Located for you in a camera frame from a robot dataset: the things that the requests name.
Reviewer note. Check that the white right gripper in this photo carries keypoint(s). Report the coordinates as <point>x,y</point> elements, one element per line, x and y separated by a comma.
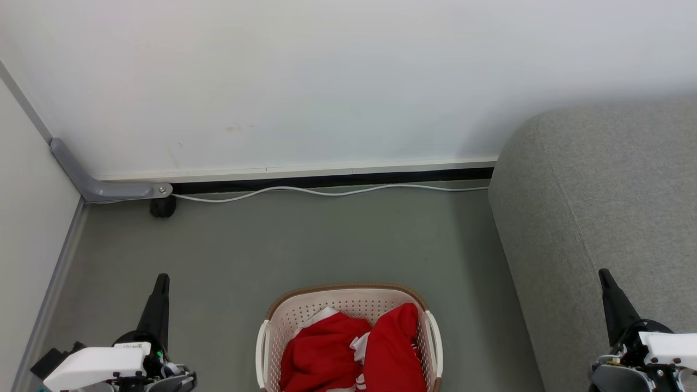
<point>667,345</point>

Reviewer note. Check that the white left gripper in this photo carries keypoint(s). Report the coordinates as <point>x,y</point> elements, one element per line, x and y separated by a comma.
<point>98,366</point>

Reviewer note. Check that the red Bulls jersey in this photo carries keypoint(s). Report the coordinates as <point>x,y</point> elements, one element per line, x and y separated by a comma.
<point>321,354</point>

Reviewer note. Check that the red garment with white stripes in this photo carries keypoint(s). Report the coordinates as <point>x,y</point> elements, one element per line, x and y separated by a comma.
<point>393,348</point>

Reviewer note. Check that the grey fabric sofa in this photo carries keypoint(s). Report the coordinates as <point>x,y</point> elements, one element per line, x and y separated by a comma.
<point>599,190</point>

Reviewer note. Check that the black caster wheel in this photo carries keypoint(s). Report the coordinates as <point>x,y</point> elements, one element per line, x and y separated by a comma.
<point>162,208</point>

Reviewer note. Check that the white perforated laundry basket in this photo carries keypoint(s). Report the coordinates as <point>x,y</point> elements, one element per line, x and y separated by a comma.
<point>337,301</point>

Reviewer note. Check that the white and black baseboard strip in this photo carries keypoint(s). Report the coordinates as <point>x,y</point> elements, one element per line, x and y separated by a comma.
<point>326,173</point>

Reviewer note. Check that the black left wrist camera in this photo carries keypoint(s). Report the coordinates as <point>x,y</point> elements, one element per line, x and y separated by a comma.
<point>50,362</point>

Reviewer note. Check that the grey metal corner bracket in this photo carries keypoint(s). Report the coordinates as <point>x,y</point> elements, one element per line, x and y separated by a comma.
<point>109,190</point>

